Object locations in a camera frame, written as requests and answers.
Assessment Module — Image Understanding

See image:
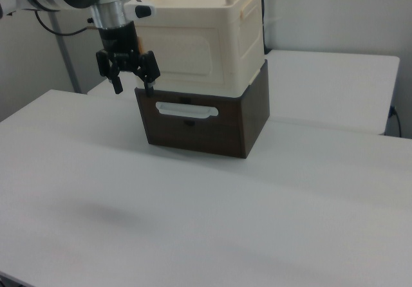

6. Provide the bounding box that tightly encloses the grey partition pole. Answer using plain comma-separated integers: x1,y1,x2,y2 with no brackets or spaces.
48,10,81,93

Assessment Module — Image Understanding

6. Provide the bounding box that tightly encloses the white drawer handle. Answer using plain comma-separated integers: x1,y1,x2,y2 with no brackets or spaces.
154,100,220,120

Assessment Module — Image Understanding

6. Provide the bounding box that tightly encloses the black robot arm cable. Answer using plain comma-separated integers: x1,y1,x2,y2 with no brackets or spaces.
34,9,98,37

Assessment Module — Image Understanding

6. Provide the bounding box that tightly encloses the cream plastic cabinet box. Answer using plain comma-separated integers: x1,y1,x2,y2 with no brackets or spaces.
124,0,267,100

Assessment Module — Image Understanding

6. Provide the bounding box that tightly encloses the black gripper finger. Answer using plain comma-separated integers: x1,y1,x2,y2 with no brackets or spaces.
131,50,161,97
95,49,124,95

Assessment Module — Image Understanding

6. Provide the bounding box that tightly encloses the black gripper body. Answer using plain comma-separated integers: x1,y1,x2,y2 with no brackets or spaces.
98,21,140,73

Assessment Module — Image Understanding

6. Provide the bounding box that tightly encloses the black wall power cable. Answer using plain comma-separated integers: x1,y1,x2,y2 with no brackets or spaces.
389,106,404,137

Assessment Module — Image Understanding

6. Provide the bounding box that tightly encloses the dark brown wooden drawer box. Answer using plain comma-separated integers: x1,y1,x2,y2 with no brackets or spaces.
134,58,271,160

